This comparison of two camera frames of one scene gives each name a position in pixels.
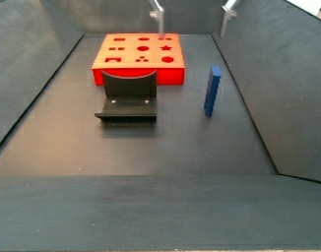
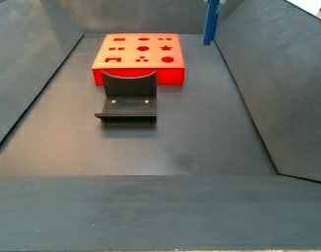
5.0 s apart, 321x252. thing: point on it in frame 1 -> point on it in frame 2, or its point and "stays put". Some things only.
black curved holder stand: (130, 98) stays put
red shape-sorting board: (134, 55) stays put
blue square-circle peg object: (212, 90) -> (211, 25)
